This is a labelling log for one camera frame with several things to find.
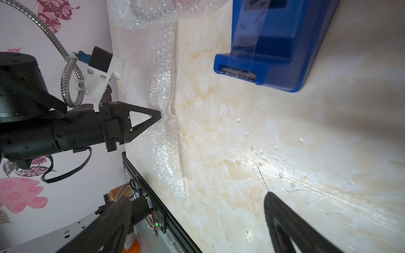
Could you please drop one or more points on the blue tape dispenser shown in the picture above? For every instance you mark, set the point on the blue tape dispenser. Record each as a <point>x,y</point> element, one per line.
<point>275,43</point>

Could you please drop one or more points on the left metal flex conduit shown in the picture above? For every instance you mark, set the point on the left metal flex conduit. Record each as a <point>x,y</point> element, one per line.
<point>32,27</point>

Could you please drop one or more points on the white slotted cable duct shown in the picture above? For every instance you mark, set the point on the white slotted cable duct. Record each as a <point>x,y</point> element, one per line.
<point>52,242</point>

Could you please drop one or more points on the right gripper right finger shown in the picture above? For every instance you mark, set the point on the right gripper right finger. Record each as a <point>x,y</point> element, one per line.
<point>287,229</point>

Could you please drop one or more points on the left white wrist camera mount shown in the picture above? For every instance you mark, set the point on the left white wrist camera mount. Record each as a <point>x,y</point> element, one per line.
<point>102,67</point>

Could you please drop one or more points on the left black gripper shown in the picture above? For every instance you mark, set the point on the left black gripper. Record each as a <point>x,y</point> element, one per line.
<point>114,124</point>

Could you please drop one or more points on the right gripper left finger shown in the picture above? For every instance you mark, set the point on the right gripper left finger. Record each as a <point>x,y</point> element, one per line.
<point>102,235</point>

